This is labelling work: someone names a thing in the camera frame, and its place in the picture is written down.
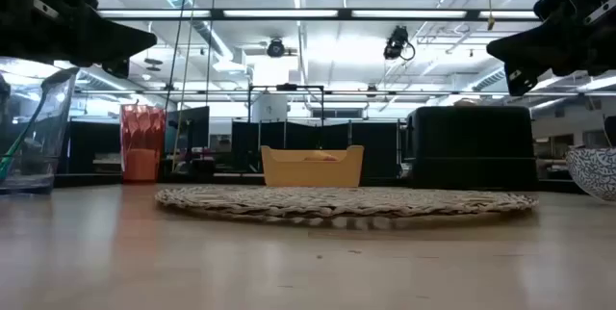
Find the white cylindrical tank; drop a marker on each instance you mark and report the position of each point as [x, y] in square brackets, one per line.
[269, 108]

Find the black toaster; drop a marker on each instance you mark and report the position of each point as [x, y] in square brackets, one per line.
[471, 146]

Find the yellow plastic tray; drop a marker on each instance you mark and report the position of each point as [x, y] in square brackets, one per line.
[298, 173]

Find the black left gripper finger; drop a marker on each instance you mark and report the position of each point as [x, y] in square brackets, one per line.
[120, 40]
[116, 69]

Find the black computer monitor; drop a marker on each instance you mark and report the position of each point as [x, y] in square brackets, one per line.
[192, 129]

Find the clear glass container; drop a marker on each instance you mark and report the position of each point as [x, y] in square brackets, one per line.
[48, 146]

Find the black overhead light bar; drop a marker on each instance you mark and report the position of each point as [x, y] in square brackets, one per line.
[216, 13]

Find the round black ceiling camera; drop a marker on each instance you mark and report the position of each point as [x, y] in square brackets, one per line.
[275, 48]

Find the black overhead camera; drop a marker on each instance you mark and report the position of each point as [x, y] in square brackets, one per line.
[395, 43]

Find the round woven placemat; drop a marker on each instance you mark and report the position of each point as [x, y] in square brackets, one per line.
[337, 201]

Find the orange faceted plastic tumbler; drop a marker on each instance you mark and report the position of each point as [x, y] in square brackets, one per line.
[142, 156]

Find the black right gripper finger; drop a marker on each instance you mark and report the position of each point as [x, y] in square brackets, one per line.
[519, 79]
[534, 50]

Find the toast bread slice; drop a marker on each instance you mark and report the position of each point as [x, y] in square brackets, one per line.
[466, 103]

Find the blue white patterned bowl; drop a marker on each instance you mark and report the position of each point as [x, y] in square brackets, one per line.
[597, 170]

